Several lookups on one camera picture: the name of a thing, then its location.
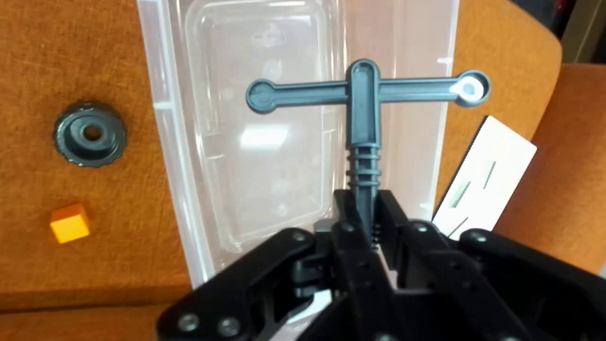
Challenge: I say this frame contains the black round knob near box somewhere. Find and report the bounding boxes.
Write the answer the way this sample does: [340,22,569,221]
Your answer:
[52,102,126,168]

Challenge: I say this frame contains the clear plastic storage box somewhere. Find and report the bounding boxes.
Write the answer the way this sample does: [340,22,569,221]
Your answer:
[136,0,459,284]

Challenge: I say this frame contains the small orange cube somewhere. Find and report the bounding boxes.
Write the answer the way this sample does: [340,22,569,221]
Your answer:
[48,204,90,244]

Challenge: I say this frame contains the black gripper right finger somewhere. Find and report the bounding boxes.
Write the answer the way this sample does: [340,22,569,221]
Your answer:
[374,189,408,250]

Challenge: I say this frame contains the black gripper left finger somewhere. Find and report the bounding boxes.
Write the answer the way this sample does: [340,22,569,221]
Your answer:
[331,189,370,252]

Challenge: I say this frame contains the grey metal T-handle tool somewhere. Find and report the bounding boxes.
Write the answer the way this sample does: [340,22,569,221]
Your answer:
[245,58,490,238]

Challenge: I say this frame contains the white label on box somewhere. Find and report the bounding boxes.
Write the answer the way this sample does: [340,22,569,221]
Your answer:
[433,115,535,238]

